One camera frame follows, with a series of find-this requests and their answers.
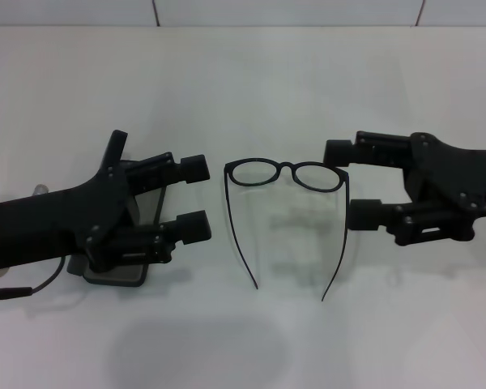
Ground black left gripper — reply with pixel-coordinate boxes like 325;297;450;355
0;129;135;272

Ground black glasses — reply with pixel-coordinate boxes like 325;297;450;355
223;160;351;303

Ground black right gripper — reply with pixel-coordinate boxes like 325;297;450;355
324;130;486;246

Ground grey left gripper cable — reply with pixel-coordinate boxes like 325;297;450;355
0;259;66;307

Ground black glasses case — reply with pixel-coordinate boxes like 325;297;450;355
66;159;168;289

